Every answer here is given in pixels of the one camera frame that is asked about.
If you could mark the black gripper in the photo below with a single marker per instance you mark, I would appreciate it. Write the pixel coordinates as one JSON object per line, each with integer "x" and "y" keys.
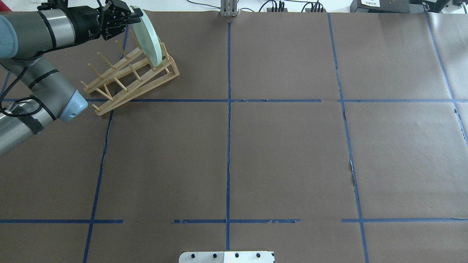
{"x": 85, "y": 19}

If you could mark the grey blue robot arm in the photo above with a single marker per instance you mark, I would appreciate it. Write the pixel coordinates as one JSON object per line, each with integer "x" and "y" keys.
{"x": 26, "y": 37}

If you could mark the wooden plate rack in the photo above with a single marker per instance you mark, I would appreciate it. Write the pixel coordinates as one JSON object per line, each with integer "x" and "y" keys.
{"x": 130, "y": 77}

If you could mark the black power strip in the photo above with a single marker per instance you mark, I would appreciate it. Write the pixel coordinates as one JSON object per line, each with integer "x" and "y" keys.
{"x": 296, "y": 6}

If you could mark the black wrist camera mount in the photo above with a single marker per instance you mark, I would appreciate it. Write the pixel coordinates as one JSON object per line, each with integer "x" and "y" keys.
{"x": 53, "y": 4}

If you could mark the aluminium frame post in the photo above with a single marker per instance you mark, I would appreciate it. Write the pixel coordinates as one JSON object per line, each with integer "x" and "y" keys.
{"x": 228, "y": 8}

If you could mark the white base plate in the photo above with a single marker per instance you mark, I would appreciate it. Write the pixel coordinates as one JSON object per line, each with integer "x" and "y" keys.
{"x": 227, "y": 257}

